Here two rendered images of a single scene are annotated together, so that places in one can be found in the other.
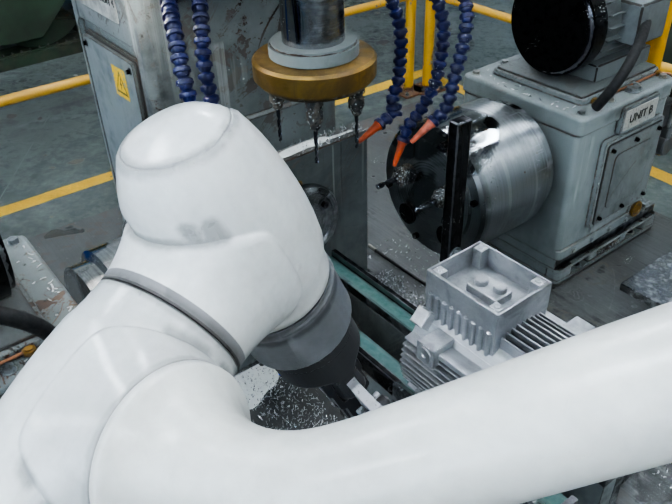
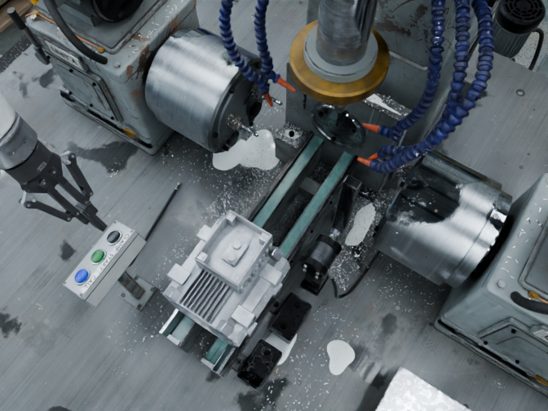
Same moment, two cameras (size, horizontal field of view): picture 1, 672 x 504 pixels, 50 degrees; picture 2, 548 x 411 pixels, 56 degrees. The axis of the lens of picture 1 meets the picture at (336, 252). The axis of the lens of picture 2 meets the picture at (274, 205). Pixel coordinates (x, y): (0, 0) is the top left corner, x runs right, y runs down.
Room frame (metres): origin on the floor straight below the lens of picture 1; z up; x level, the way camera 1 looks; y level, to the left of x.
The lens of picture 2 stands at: (0.69, -0.52, 2.09)
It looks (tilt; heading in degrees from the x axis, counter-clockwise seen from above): 67 degrees down; 71
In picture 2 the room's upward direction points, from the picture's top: 1 degrees counter-clockwise
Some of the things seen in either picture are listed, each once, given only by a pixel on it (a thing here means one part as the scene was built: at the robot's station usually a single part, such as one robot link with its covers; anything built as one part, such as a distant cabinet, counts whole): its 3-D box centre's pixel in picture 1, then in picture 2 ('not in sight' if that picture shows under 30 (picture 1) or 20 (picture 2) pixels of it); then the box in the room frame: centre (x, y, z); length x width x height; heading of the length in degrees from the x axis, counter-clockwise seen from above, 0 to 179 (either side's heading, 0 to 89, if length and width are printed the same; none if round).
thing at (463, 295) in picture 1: (485, 297); (235, 252); (0.72, -0.19, 1.11); 0.12 x 0.11 x 0.07; 37
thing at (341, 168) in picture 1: (285, 229); (347, 117); (1.10, 0.09, 0.97); 0.30 x 0.11 x 0.34; 127
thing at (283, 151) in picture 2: not in sight; (291, 144); (0.97, 0.13, 0.86); 0.07 x 0.06 x 0.12; 127
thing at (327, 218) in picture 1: (304, 224); (336, 127); (1.05, 0.05, 1.02); 0.15 x 0.02 x 0.15; 127
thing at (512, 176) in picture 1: (477, 170); (449, 224); (1.18, -0.27, 1.04); 0.41 x 0.25 x 0.25; 127
